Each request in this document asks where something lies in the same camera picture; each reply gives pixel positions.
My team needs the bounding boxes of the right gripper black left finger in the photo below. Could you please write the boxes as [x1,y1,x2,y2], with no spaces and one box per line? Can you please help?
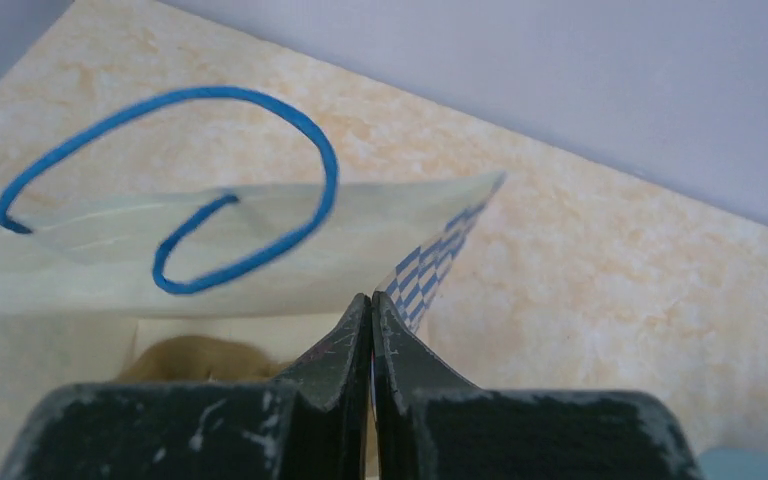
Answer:
[0,294,372,479]

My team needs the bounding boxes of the brown pulp carrier top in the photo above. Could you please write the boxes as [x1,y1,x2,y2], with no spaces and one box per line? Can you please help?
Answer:
[115,335,291,384]

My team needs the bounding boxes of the paper bag blue checkered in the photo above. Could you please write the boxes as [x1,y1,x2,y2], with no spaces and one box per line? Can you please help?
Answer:
[0,84,509,399]

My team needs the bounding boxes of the blue straw holder cup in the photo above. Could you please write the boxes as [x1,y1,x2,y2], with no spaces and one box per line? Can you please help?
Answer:
[697,448,768,480]

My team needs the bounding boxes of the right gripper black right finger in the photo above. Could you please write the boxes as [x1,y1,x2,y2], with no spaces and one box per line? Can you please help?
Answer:
[370,292,702,480]

